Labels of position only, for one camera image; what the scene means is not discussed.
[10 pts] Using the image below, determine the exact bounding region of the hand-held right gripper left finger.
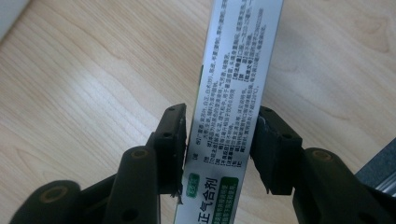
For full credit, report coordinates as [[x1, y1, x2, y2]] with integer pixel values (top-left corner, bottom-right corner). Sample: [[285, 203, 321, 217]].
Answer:
[[104, 103, 188, 224]]

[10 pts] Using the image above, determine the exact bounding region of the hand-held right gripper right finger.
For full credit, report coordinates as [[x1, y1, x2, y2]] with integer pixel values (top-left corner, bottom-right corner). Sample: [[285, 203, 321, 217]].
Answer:
[[249, 105, 396, 224]]

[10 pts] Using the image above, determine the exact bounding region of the green and white medicine box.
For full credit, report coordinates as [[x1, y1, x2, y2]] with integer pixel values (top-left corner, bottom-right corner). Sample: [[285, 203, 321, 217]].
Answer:
[[173, 0, 285, 224]]

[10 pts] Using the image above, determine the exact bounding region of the metal floor rail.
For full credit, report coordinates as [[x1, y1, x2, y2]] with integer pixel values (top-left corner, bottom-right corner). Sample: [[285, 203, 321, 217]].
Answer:
[[372, 175, 396, 195]]

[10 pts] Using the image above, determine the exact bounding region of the white storage box black handle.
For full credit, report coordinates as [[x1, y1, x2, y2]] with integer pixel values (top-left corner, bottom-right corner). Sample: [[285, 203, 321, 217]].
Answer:
[[0, 0, 31, 42]]

